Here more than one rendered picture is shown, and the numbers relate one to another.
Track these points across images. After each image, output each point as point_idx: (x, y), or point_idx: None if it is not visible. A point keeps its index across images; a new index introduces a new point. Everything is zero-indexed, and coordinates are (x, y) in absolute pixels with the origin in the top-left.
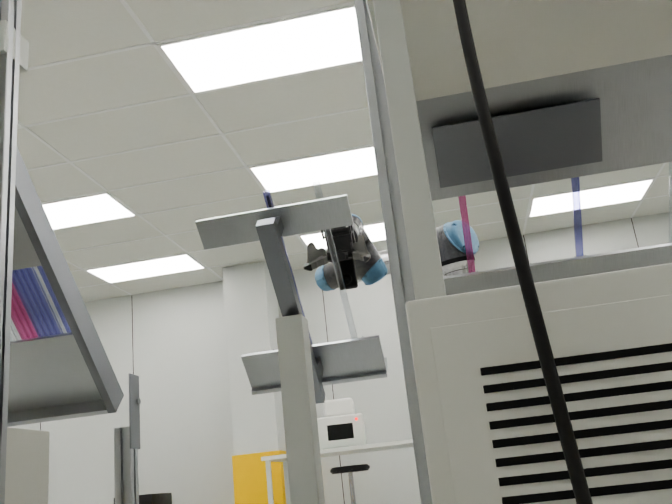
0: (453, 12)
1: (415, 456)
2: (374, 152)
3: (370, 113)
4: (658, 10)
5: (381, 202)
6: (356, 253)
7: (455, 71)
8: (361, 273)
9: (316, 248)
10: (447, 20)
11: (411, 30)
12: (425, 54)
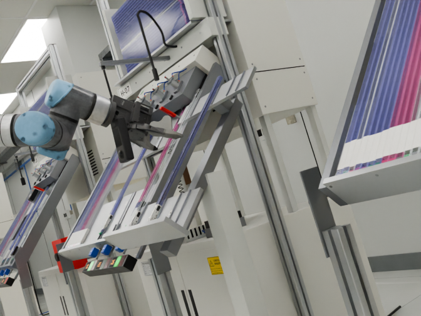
0: (283, 115)
1: (294, 252)
2: (254, 122)
3: (248, 103)
4: (230, 135)
5: (261, 146)
6: (146, 139)
7: (259, 120)
8: (67, 146)
9: (160, 121)
10: (282, 115)
11: (288, 111)
12: (275, 115)
